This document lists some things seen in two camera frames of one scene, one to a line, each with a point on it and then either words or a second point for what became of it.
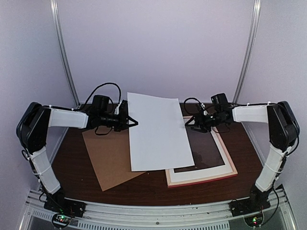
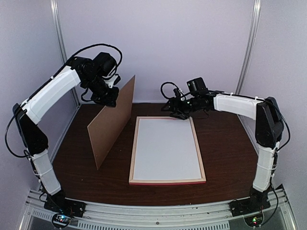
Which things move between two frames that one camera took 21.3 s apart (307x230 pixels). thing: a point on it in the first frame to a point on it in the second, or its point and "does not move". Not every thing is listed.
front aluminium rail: (208, 216) does not move
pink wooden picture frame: (211, 159) to (164, 181)
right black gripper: (198, 116) to (173, 101)
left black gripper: (122, 124) to (111, 101)
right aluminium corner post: (249, 48) does not move
